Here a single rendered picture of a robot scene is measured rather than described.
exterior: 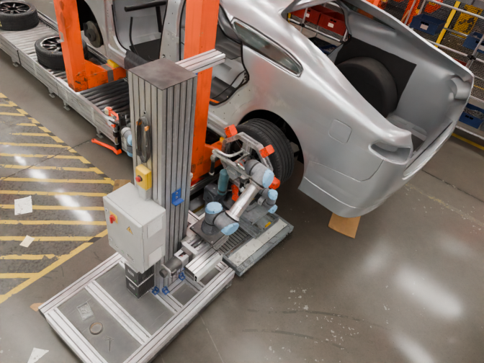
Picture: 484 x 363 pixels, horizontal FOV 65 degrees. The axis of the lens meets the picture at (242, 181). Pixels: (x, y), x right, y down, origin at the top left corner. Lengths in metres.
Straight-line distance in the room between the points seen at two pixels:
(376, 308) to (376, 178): 1.36
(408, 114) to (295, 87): 1.91
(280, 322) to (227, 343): 0.49
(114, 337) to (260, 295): 1.27
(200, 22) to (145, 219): 1.36
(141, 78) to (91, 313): 1.87
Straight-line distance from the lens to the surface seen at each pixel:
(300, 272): 3.77
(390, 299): 3.97
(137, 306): 3.17
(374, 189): 3.07
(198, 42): 2.85
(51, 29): 7.20
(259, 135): 3.18
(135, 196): 2.46
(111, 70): 5.00
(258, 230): 3.76
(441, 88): 4.45
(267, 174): 2.54
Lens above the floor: 2.97
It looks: 42 degrees down
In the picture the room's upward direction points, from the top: 11 degrees clockwise
